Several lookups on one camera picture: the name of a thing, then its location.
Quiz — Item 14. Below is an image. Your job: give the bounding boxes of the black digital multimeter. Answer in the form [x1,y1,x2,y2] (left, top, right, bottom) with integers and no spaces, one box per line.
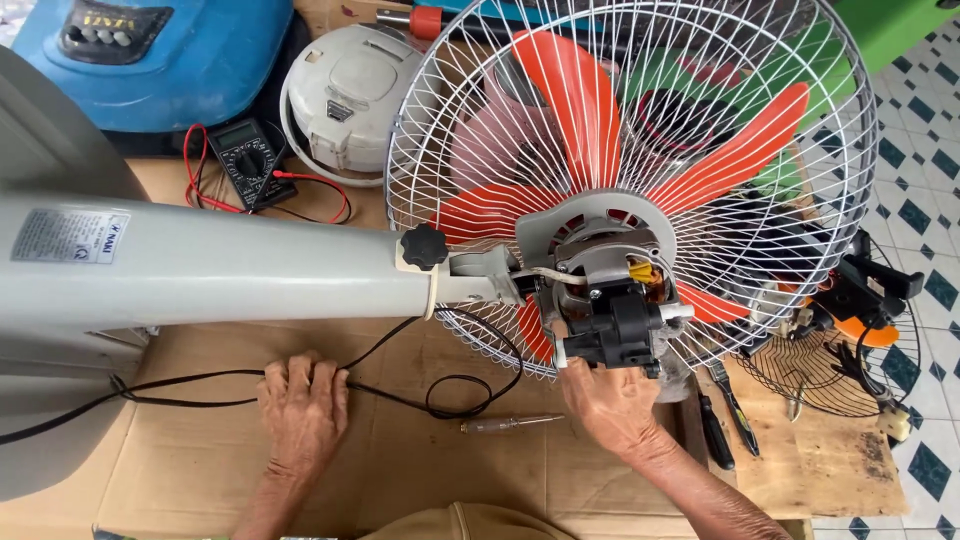
[207,117,300,213]

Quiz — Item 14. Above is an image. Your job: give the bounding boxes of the black handle pliers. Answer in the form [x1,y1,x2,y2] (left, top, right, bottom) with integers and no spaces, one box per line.
[705,358,762,459]

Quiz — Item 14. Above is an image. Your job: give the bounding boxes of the grey fan stand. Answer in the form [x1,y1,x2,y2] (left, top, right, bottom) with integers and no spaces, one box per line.
[0,45,528,504]

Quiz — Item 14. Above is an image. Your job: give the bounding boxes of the brown wooden board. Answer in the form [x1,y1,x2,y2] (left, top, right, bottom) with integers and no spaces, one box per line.
[693,351,910,520]

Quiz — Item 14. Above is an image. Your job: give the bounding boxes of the green plastic object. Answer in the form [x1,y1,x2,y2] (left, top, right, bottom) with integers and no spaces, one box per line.
[825,0,960,55]

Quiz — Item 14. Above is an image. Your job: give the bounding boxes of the black power cord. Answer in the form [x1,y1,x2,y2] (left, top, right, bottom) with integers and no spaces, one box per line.
[0,306,525,447]

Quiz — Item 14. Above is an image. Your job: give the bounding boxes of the red multimeter lead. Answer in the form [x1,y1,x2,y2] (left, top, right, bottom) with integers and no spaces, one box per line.
[183,123,352,225]

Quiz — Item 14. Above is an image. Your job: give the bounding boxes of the small black wire guard fan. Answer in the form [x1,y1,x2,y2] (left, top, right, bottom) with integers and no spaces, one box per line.
[736,229,927,445]

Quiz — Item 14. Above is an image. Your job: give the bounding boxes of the person's left hand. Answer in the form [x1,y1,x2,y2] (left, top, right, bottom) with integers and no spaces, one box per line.
[256,351,351,472]

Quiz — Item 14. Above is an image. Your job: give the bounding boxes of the fan motor with black gearbox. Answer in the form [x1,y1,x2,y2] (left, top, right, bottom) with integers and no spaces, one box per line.
[514,189,696,379]

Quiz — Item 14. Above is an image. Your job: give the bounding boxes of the black handle screwdriver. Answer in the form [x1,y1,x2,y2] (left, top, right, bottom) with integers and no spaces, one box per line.
[696,390,737,472]

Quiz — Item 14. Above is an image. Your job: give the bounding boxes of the blue plastic appliance housing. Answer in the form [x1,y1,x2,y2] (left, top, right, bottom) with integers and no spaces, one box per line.
[10,0,295,135]

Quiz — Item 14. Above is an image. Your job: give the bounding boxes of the brown cardboard sheet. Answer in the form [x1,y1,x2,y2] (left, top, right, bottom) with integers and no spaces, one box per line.
[0,156,710,540]

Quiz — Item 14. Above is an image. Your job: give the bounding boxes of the black round knob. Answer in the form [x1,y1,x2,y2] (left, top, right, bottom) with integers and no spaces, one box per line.
[400,222,450,272]

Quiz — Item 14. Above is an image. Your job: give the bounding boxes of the white rice cooker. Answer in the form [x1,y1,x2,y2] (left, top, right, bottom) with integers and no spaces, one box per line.
[279,22,430,189]

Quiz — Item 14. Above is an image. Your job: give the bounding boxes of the orange fan blade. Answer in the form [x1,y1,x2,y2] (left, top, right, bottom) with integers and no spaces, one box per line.
[432,30,811,365]

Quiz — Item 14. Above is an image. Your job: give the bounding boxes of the person's right hand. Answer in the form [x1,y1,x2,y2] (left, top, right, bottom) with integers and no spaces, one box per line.
[558,357,681,460]

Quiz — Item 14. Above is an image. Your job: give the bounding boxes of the orange capped tool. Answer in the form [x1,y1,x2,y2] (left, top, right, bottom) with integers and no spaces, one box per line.
[375,4,489,42]

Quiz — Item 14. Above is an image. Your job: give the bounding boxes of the white electrical plug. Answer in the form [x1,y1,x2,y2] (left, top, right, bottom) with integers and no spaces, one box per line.
[876,405,912,443]

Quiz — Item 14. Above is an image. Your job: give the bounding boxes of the grey cloth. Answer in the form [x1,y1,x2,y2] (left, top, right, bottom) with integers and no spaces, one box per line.
[649,321,697,405]

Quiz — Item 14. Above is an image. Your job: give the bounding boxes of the person's khaki clothing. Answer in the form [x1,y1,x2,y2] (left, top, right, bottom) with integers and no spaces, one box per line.
[358,501,580,540]

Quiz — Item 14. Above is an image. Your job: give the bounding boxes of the white wire fan guard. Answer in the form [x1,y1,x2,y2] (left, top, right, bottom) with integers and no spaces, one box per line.
[383,0,879,381]

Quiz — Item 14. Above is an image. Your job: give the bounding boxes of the clear tester screwdriver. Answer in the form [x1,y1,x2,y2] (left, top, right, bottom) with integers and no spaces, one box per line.
[459,413,566,435]

